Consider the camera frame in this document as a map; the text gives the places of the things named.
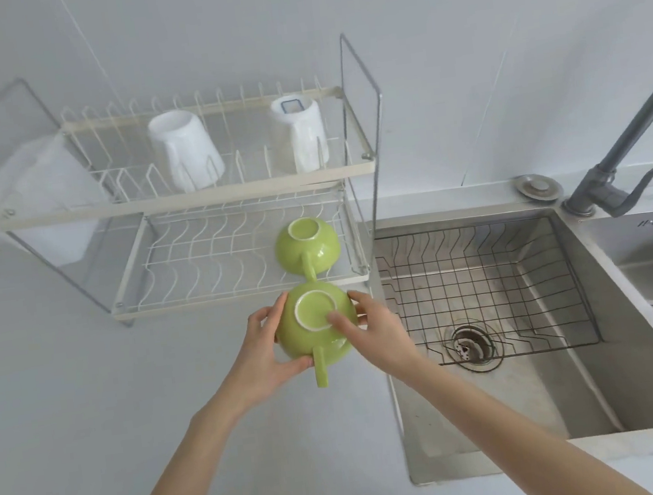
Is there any person's left hand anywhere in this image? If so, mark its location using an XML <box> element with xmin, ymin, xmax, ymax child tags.
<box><xmin>209</xmin><ymin>290</ymin><xmax>321</xmax><ymax>415</ymax></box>

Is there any person's right hand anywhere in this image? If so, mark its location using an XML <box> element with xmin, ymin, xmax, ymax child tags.
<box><xmin>325</xmin><ymin>282</ymin><xmax>429</xmax><ymax>384</ymax></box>

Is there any green bowl with handle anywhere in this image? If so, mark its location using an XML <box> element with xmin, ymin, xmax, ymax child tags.
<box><xmin>271</xmin><ymin>214</ymin><xmax>345</xmax><ymax>286</ymax></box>
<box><xmin>270</xmin><ymin>277</ymin><xmax>368</xmax><ymax>393</ymax></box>

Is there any person's left forearm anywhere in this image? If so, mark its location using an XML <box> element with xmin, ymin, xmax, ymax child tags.
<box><xmin>92</xmin><ymin>383</ymin><xmax>271</xmax><ymax>495</ymax></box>

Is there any person's right forearm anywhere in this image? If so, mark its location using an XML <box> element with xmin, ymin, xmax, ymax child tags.
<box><xmin>396</xmin><ymin>328</ymin><xmax>653</xmax><ymax>495</ymax></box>

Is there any cream two-tier dish rack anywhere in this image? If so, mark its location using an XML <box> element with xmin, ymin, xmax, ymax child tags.
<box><xmin>0</xmin><ymin>29</ymin><xmax>408</xmax><ymax>343</ymax></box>

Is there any white mug with blue label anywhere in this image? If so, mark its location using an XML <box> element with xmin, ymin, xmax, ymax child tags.
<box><xmin>267</xmin><ymin>91</ymin><xmax>332</xmax><ymax>178</ymax></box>

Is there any round metal sink cap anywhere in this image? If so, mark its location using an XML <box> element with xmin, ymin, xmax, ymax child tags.
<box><xmin>511</xmin><ymin>170</ymin><xmax>566</xmax><ymax>208</ymax></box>

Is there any plain white mug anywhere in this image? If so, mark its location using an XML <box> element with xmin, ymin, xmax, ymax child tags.
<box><xmin>145</xmin><ymin>105</ymin><xmax>229</xmax><ymax>197</ymax></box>

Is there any stainless steel double sink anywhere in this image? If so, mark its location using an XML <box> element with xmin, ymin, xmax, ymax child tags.
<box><xmin>361</xmin><ymin>185</ymin><xmax>653</xmax><ymax>489</ymax></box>

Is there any grey kitchen faucet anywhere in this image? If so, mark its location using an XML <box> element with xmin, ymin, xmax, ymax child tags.
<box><xmin>545</xmin><ymin>57</ymin><xmax>653</xmax><ymax>224</ymax></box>

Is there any black wire sink basket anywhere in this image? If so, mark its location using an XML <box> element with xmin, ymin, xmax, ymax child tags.
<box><xmin>372</xmin><ymin>211</ymin><xmax>605</xmax><ymax>373</ymax></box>

